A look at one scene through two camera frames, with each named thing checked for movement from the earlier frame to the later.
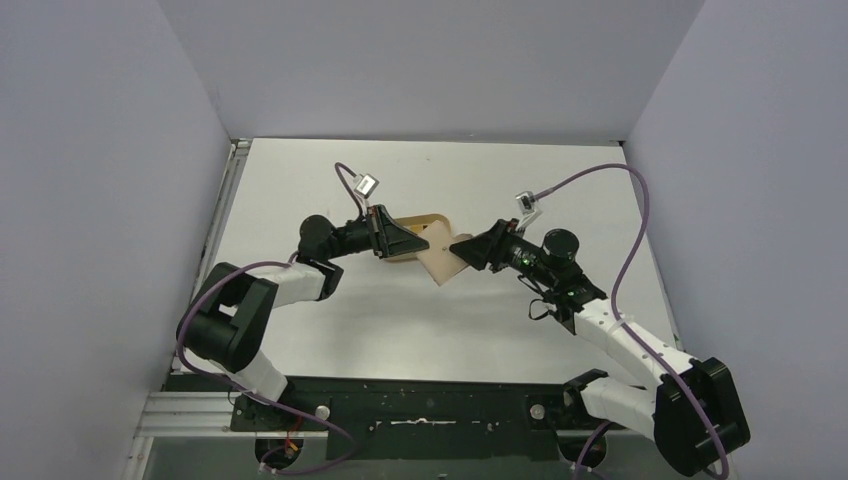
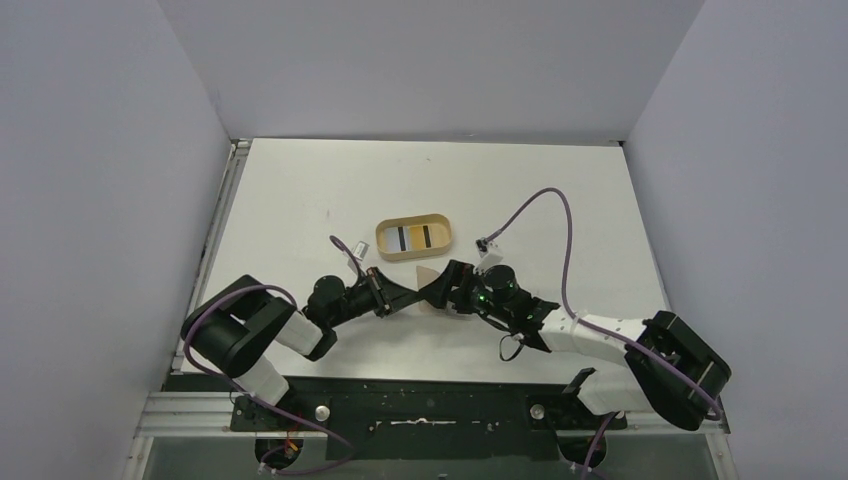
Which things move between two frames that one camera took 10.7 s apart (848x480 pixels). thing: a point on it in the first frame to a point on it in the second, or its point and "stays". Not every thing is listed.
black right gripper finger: [489, 247] to [437, 292]
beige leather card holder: [438, 257] to [425, 275]
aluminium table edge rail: [239, 149] stays
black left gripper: [380, 232] to [380, 291]
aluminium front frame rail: [184, 415] stays
